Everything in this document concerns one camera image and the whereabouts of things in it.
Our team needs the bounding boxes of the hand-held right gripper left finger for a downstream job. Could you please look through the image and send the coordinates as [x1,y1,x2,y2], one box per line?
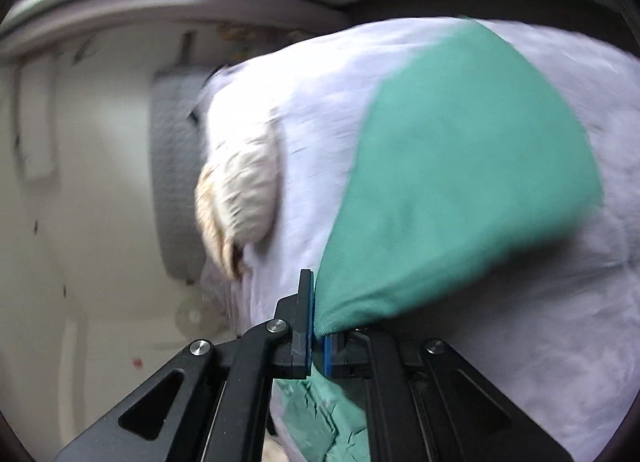
[52,269,316,462]

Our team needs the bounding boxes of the light grey fleece blanket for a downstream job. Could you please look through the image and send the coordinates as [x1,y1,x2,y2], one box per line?
[200,16,640,462]

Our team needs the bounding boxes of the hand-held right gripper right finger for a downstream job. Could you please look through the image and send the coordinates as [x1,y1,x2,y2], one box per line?
[322,324,576,462]

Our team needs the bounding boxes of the cream quilted pillow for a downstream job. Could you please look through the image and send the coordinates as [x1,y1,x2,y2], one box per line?
[194,117,281,280]

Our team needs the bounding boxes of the green garment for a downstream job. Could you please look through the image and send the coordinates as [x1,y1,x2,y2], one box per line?
[272,16,606,462]

